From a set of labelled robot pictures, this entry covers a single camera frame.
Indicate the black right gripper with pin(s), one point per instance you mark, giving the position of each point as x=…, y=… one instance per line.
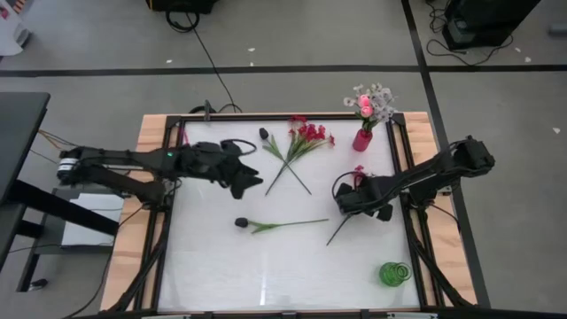
x=372, y=195

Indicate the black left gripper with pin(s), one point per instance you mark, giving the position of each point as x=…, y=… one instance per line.
x=208, y=161

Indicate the dark purple artificial tulip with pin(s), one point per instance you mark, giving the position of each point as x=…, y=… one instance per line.
x=264, y=133
x=241, y=222

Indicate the red artificial flower bunch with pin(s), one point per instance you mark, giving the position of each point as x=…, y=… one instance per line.
x=310, y=132

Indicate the pink artificial tulip bunch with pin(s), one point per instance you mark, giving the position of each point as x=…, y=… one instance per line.
x=363, y=101

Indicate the white artificial flower bunch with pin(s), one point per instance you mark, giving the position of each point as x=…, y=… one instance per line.
x=382, y=98

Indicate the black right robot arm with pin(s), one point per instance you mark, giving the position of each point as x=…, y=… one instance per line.
x=443, y=170

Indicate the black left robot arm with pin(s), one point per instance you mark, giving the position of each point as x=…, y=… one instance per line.
x=115, y=173

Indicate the red ribbed glass vase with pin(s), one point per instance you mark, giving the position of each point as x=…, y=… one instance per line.
x=362, y=141

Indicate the green ribbed glass vase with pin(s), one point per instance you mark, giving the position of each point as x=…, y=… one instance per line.
x=394, y=274

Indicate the wooden table board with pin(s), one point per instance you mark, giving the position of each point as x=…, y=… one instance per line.
x=153, y=128

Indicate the black box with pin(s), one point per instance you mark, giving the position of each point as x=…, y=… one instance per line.
x=181, y=4

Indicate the black equipment cabinet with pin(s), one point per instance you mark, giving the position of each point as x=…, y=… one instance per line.
x=487, y=17

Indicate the black desk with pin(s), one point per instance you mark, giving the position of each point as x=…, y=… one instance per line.
x=22, y=133

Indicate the white floor object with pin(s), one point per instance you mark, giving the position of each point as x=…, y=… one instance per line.
x=11, y=26

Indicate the black aluminium table frame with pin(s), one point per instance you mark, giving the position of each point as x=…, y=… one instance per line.
x=283, y=116

